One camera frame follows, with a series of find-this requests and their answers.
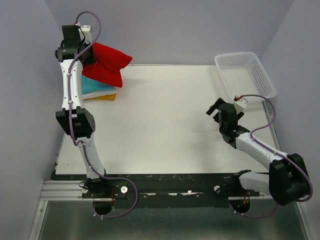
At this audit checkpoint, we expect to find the red t shirt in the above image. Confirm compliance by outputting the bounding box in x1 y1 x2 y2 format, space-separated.
82 42 133 88

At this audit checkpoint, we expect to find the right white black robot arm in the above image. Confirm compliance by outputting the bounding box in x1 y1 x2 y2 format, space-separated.
206 95 313 206

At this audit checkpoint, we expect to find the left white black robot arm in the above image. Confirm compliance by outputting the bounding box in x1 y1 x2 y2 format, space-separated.
54 23 111 199

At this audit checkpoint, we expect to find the folded light blue t shirt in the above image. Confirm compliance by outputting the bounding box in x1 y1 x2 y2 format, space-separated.
81 75 117 95

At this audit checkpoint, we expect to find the white perforated plastic basket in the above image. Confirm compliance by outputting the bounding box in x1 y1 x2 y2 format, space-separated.
214 51 277 104

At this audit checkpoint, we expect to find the folded white t shirt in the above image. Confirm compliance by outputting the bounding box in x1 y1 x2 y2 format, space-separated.
82 86 118 100

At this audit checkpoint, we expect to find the folded orange t shirt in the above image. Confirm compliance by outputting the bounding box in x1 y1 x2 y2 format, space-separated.
86 94 116 101

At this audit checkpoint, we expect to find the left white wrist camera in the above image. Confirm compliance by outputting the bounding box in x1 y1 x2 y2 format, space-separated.
79 25 93 45

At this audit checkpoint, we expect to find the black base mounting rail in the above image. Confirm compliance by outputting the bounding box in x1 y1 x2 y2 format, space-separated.
50 173 261 209

